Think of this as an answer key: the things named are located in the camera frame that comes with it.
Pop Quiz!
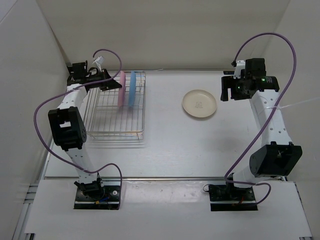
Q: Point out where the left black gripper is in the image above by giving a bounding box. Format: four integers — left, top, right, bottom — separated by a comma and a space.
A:
85, 68, 122, 91

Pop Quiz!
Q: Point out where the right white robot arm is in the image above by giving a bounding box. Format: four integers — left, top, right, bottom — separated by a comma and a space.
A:
221, 58, 303, 200

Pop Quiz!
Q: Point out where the blue plate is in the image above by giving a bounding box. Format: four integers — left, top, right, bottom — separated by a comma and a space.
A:
128, 71, 137, 107

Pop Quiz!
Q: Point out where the cream plate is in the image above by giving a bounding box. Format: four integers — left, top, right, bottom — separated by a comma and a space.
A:
182, 89, 217, 119

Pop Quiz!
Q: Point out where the pink plate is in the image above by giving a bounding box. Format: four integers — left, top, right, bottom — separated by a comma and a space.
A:
117, 71, 126, 108

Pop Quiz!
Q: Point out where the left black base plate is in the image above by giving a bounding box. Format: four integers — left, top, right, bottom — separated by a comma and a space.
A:
73, 178, 122, 210

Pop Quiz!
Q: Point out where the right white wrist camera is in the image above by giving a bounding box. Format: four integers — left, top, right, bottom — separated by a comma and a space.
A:
231, 60, 246, 79

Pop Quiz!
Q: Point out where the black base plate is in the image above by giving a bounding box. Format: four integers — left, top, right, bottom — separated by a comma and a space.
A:
73, 178, 122, 210
202, 183, 258, 212

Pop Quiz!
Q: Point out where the metal wire dish rack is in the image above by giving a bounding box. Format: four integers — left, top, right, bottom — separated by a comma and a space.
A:
81, 71, 146, 141

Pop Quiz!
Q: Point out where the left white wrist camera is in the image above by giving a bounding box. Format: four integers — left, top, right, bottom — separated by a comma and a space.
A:
93, 56, 105, 72

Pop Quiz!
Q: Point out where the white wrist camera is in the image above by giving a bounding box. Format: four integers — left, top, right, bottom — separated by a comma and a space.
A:
93, 56, 105, 72
231, 60, 246, 79

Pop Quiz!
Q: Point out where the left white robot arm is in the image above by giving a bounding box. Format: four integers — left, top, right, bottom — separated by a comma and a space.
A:
48, 61, 123, 203

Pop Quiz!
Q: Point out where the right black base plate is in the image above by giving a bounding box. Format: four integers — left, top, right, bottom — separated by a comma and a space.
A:
202, 183, 258, 212

